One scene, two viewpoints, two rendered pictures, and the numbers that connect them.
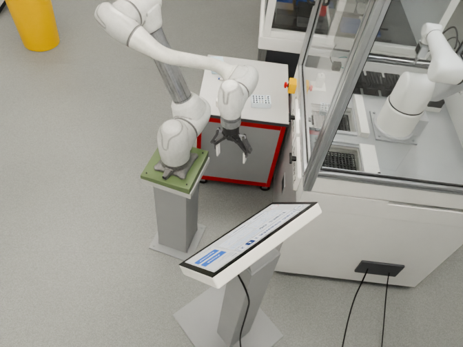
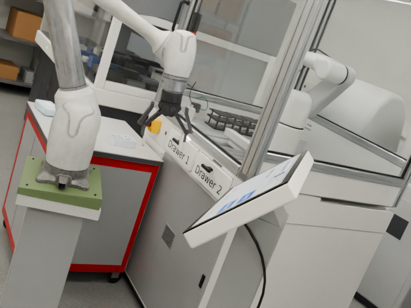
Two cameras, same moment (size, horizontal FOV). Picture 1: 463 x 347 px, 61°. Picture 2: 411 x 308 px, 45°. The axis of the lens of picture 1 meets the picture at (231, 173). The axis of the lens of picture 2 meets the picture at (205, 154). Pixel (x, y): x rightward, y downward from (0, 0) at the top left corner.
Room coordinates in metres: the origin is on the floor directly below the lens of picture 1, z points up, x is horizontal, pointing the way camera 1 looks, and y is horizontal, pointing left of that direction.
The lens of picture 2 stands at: (-0.31, 0.79, 1.49)
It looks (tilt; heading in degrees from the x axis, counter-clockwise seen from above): 15 degrees down; 328
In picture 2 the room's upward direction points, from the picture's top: 20 degrees clockwise
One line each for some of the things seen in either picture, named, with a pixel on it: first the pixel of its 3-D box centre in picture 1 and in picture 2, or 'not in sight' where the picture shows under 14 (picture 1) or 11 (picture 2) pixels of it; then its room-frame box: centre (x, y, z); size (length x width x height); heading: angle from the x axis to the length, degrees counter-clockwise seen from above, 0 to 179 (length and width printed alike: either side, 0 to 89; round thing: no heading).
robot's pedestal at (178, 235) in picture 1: (177, 206); (36, 274); (1.34, 0.30, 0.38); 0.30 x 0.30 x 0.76; 78
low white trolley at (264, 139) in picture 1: (239, 127); (74, 194); (2.12, -0.01, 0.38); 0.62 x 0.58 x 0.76; 2
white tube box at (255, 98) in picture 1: (260, 101); (121, 140); (1.97, -0.12, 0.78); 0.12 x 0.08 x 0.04; 98
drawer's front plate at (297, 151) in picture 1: (296, 162); (210, 176); (1.40, -0.33, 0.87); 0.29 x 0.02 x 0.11; 2
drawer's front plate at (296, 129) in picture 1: (295, 122); (181, 148); (1.72, -0.32, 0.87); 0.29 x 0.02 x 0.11; 2
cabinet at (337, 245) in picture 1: (351, 187); (232, 243); (1.68, -0.81, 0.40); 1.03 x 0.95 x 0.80; 2
